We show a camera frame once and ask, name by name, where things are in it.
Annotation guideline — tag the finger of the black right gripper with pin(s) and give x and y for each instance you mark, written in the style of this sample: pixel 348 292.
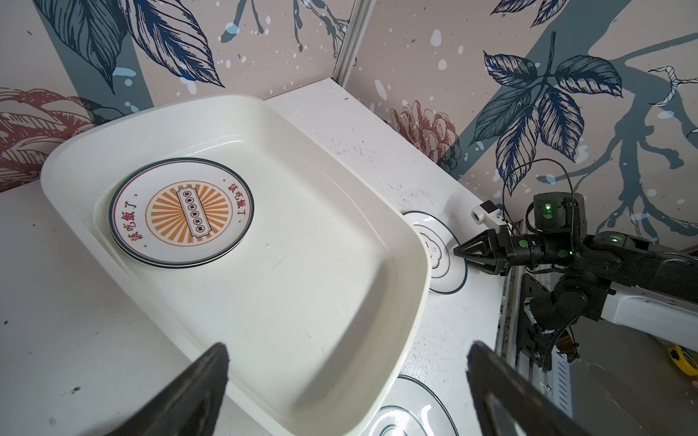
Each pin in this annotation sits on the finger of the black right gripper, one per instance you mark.
pixel 485 263
pixel 482 246

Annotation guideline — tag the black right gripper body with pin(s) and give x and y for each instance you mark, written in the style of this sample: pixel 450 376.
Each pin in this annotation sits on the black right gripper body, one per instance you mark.
pixel 530 250

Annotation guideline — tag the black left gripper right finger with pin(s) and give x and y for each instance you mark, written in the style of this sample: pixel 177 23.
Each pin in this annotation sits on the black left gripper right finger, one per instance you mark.
pixel 507 404

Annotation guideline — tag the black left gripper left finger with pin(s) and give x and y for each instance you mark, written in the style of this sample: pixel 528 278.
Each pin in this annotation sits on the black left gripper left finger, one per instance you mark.
pixel 190 405

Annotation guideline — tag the white flower plate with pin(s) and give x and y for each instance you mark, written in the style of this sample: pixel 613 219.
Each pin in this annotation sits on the white flower plate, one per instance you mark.
pixel 449 272
pixel 411 408

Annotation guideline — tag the orange sunburst plate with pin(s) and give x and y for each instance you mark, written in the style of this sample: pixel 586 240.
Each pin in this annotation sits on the orange sunburst plate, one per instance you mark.
pixel 181 212

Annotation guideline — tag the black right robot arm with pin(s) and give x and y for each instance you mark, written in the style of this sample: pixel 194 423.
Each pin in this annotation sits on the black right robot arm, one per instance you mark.
pixel 570 273

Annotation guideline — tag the white plastic bin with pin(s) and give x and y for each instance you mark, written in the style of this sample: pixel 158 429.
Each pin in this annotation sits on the white plastic bin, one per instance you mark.
pixel 319 303

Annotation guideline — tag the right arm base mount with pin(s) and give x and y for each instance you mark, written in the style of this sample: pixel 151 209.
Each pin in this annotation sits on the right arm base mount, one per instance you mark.
pixel 544 320

